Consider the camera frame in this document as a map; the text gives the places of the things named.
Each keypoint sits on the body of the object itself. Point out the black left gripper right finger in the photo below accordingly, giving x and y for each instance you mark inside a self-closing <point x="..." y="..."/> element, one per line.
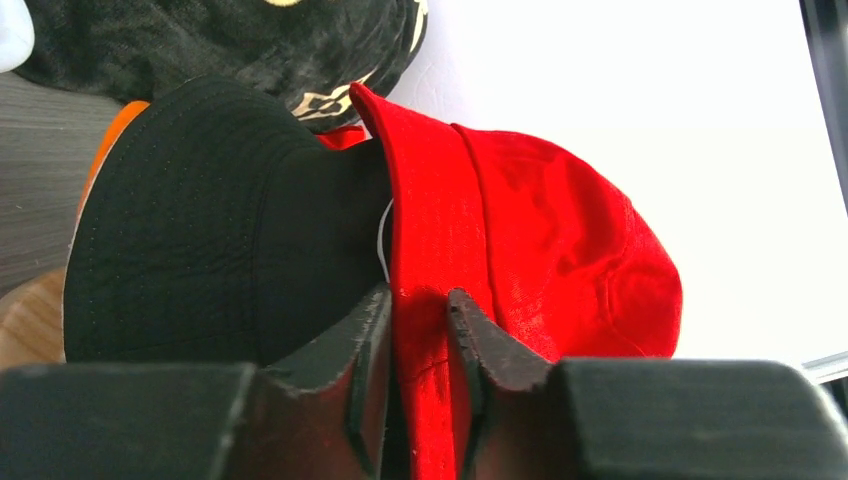
<point x="617" y="418"/>

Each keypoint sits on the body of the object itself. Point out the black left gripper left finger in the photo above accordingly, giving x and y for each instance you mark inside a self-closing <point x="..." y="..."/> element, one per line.
<point x="316" y="414"/>

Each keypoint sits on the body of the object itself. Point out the bright red bucket hat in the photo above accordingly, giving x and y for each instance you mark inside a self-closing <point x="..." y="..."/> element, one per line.
<point x="552" y="252"/>

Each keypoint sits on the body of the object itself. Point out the black hat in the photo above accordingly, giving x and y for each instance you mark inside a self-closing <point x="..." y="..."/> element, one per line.
<point x="219" y="228"/>

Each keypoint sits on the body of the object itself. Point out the orange bucket hat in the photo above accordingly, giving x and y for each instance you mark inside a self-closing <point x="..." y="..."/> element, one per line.
<point x="335" y="139"/>

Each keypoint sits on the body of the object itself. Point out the wooden hat stand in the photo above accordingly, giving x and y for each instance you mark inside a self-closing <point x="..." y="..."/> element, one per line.
<point x="31" y="322"/>

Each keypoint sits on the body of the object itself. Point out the black floral pillow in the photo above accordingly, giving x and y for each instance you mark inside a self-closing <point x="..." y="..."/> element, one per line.
<point x="304" y="53"/>

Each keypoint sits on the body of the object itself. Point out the white plastic basket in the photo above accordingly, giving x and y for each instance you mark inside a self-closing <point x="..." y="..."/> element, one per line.
<point x="17" y="34"/>

